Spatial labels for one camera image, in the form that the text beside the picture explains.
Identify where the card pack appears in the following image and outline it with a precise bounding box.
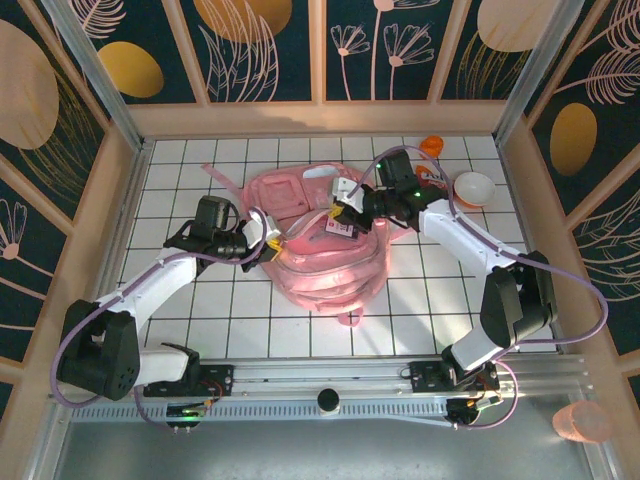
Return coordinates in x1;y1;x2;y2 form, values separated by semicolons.
324;217;362;243

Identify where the pink backpack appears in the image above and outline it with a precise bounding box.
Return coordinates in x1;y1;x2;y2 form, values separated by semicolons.
202;160;414;328

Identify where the fruit snack bag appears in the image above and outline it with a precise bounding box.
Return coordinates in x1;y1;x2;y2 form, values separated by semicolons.
415;164;448;191

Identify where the orange plastic toy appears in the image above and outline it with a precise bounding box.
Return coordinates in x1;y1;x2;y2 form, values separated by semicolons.
418;135;445;158

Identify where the white and orange bowl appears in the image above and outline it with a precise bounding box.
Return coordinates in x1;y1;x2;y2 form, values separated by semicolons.
453;171;498;209

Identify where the black round knob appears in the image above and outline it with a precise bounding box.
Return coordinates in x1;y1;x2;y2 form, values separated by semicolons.
316;387;341;415

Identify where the left controller board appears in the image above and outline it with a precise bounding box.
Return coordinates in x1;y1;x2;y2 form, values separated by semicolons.
166;405;208;427

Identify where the controller board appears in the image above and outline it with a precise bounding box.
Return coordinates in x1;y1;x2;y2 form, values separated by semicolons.
446;397;502;427
166;405;208;427

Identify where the right controller board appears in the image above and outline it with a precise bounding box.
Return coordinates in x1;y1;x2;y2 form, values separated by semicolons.
446;397;502;427

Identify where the translucent pink cup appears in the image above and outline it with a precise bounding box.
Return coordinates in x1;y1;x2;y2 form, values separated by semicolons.
552;399;614;445

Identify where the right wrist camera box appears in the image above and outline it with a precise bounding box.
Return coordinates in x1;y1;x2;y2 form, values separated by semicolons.
330;176;369;212

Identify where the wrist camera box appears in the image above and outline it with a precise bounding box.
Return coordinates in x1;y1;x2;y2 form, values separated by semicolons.
330;176;369;212
244;206;282;247

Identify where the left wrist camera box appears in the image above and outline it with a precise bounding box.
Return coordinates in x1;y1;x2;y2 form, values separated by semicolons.
244;206;282;247

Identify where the aluminium rail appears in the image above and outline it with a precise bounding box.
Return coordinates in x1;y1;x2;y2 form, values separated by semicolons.
47;353;600;401

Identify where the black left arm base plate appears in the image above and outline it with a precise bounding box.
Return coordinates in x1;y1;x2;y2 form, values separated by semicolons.
143;363;236;399

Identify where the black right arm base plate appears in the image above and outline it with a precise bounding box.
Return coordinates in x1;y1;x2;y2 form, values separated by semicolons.
409;360;502;395

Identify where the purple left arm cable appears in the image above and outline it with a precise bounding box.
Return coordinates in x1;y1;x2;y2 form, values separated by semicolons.
49;205;271;432

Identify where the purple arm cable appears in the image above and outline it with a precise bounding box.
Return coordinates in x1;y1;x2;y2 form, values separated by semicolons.
349;144;610;432
49;205;271;432

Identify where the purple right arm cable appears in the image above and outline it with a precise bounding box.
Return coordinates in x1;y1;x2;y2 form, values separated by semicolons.
349;144;610;432

